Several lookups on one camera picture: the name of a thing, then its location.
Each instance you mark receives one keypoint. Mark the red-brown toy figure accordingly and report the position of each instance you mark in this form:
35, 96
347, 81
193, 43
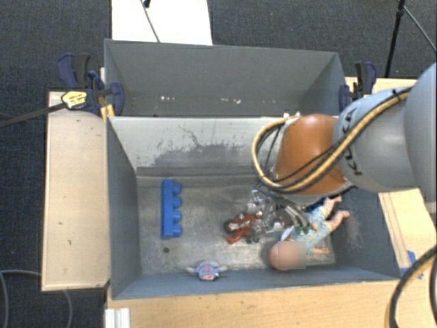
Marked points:
239, 225

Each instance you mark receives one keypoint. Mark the baby doll in pale blue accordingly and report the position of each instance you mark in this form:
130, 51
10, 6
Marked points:
319, 231

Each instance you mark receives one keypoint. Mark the small blue-grey toy figure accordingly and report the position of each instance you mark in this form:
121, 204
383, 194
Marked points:
207, 271

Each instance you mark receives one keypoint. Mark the grey metal bin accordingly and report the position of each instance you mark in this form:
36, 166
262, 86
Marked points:
211, 142

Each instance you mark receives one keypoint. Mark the blue toy building block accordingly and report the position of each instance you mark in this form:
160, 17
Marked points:
169, 210

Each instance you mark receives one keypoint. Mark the pale wood board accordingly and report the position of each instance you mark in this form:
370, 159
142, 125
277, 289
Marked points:
75, 200

